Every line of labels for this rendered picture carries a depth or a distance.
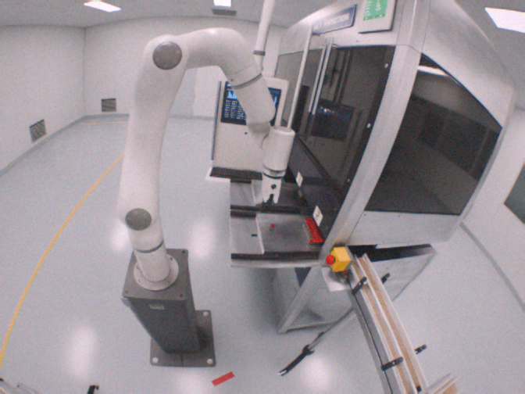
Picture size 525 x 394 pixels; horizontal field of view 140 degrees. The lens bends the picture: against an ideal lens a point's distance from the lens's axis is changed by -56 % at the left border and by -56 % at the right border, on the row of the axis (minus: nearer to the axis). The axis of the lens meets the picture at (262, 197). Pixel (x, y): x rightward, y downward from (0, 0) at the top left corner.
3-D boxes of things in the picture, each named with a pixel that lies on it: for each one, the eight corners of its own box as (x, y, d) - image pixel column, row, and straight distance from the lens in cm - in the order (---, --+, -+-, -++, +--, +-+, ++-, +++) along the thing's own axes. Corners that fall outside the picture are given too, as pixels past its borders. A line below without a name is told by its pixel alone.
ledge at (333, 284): (344, 267, 108) (346, 265, 107) (354, 289, 102) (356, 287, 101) (319, 270, 101) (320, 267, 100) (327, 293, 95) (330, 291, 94)
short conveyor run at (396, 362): (334, 270, 107) (348, 248, 97) (359, 267, 116) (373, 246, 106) (385, 408, 94) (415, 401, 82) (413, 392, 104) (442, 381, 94)
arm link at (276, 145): (257, 159, 76) (270, 171, 69) (264, 123, 72) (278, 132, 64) (277, 158, 80) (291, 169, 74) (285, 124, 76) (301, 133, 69)
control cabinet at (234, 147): (269, 163, 193) (287, 76, 176) (270, 173, 176) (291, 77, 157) (213, 156, 192) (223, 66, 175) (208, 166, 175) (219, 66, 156)
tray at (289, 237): (314, 220, 124) (316, 215, 122) (330, 254, 107) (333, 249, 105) (255, 218, 113) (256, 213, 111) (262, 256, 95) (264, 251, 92)
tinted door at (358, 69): (312, 153, 119) (340, 48, 115) (347, 199, 85) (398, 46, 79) (312, 153, 119) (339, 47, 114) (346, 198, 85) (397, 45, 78)
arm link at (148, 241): (131, 255, 74) (112, 194, 59) (130, 219, 88) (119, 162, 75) (166, 249, 73) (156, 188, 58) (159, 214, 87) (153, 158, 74)
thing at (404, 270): (316, 192, 338) (333, 140, 306) (378, 315, 222) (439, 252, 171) (251, 187, 308) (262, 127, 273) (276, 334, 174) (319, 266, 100)
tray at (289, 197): (299, 188, 149) (301, 184, 148) (311, 212, 129) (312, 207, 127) (251, 184, 140) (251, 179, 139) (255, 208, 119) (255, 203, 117)
